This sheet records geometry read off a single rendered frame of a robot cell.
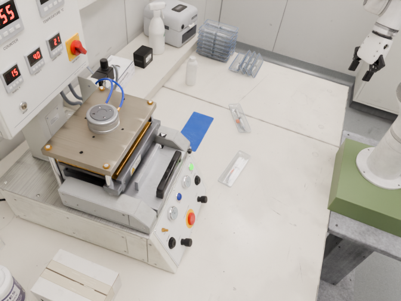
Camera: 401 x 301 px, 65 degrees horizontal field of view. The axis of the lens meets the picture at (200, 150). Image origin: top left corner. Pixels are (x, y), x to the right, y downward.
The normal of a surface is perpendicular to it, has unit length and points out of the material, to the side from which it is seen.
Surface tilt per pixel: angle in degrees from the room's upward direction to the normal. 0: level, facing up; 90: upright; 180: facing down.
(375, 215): 90
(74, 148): 0
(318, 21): 90
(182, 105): 0
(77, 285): 1
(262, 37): 90
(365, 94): 90
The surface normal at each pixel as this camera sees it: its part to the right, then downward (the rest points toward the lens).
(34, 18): 0.95, 0.29
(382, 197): 0.05, -0.64
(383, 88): -0.39, 0.66
